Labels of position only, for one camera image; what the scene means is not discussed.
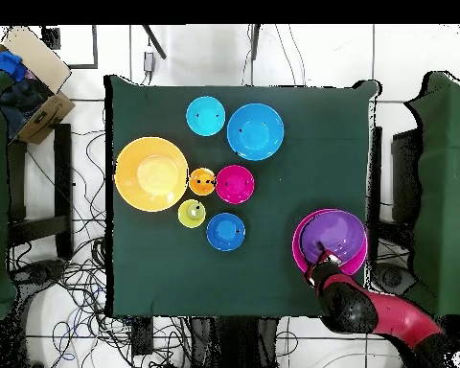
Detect black power strip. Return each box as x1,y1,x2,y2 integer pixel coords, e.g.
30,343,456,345
131,317,154,356

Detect purple plastic bowl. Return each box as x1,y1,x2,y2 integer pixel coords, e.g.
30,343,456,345
299,209,368,266

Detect tangle of floor cables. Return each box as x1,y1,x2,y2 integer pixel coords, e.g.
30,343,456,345
7,129,193,368

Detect small red plastic bowl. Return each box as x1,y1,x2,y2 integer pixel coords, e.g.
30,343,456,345
215,164,256,205

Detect bright blue cloth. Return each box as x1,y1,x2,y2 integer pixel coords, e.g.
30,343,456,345
0,50,28,83

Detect large orange plastic bowl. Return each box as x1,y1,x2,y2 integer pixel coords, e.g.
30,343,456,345
113,136,190,213

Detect dark green tablecloth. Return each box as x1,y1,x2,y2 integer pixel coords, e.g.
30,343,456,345
103,73,382,319

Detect cardboard box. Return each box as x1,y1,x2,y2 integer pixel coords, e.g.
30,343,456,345
0,25,77,146

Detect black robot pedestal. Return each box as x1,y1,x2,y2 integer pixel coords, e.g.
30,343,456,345
189,315,281,368

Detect yellow plastic cup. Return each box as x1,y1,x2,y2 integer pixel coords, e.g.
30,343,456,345
176,198,207,230

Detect dark fabric bundle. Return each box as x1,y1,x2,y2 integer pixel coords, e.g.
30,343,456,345
0,76,57,141

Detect small light blue bowl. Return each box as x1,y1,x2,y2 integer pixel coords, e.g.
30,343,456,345
185,95,227,138

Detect orange plastic cup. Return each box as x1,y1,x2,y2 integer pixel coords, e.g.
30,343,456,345
188,167,218,197

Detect large pink plastic bowl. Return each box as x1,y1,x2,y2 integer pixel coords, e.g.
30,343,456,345
291,208,370,278

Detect small dark blue bowl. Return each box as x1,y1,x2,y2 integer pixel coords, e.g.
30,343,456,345
205,212,247,253

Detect black metal frame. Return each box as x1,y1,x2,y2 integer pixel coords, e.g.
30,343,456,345
5,122,75,260

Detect black tripod leg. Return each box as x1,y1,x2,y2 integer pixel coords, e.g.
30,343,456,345
249,24,261,60
141,24,168,60

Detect medium blue plastic bowl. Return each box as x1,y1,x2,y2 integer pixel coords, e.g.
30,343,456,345
226,103,286,162

